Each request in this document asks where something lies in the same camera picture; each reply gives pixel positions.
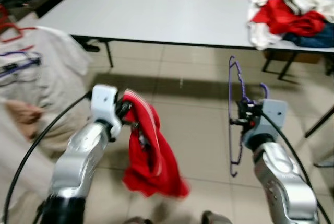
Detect purple plastic hanger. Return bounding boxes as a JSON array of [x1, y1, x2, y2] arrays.
[[228, 55, 270, 179], [0, 50, 42, 81]]

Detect white T-shirt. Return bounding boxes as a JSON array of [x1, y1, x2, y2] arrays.
[[0, 25, 93, 149]]

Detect grey robot left foot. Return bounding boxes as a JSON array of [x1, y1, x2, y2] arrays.
[[123, 216, 153, 224]]

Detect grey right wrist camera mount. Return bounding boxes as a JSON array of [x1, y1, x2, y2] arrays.
[[243, 99, 288, 150]]

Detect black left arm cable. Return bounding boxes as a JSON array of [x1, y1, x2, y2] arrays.
[[2, 91, 93, 224]]

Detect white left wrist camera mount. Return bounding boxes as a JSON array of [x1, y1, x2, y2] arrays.
[[91, 84, 122, 140]]

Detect grey robot right foot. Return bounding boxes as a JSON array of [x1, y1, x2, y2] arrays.
[[202, 211, 233, 224]]

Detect blue jeans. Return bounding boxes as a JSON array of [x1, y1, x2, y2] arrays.
[[284, 23, 334, 48]]

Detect grey robot foot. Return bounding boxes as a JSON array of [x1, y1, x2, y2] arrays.
[[123, 216, 153, 224], [202, 211, 233, 224]]

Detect white shirt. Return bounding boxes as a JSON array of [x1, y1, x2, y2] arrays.
[[0, 67, 63, 222]]

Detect red white-striped garment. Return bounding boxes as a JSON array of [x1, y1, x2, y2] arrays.
[[122, 90, 190, 199]]

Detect peach garment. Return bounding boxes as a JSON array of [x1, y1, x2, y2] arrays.
[[4, 100, 46, 140]]

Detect white folding table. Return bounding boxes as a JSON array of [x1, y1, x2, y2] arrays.
[[35, 0, 334, 81]]

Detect red plastic hanger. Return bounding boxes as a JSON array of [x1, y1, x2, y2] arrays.
[[0, 4, 38, 44]]

